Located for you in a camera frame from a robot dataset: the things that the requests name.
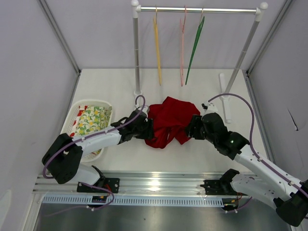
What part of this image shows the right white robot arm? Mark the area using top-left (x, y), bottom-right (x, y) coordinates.
top-left (185, 113), bottom-right (308, 227)

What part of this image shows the yellow clothes hanger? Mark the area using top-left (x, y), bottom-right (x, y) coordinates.
top-left (153, 8), bottom-right (162, 86)

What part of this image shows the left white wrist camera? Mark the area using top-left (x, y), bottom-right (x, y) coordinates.
top-left (135, 104), bottom-right (149, 117)

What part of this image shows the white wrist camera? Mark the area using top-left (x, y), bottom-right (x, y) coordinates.
top-left (135, 104), bottom-right (149, 117)
top-left (202, 101), bottom-right (218, 115)

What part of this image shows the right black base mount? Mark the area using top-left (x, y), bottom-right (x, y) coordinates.
top-left (200, 180), bottom-right (237, 196)

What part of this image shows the white plastic laundry basket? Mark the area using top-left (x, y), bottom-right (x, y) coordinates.
top-left (63, 99), bottom-right (116, 163)

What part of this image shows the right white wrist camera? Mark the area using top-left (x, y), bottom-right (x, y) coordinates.
top-left (202, 101), bottom-right (218, 115)

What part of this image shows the white slotted cable duct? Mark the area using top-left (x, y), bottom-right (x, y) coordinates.
top-left (42, 194), bottom-right (224, 207)

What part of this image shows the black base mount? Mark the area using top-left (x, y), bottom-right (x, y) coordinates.
top-left (200, 180), bottom-right (237, 196)
top-left (77, 178), bottom-right (120, 193)

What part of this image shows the pink clothes hanger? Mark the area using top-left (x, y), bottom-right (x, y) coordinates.
top-left (180, 6), bottom-right (187, 87)

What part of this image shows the aluminium mounting rail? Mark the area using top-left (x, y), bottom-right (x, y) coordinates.
top-left (32, 171), bottom-right (223, 196)

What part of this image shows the white clothes rack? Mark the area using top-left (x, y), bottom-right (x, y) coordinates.
top-left (130, 0), bottom-right (268, 123)

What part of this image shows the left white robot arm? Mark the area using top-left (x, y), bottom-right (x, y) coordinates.
top-left (42, 109), bottom-right (154, 193)

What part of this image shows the red skirt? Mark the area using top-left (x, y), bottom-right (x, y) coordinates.
top-left (145, 96), bottom-right (200, 149)

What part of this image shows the green clothes hanger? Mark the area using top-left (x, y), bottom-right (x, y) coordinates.
top-left (185, 11), bottom-right (205, 85)

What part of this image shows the lemon print cloth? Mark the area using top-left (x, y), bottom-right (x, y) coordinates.
top-left (69, 105), bottom-right (113, 157)

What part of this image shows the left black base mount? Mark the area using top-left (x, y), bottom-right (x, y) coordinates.
top-left (77, 178), bottom-right (120, 193)

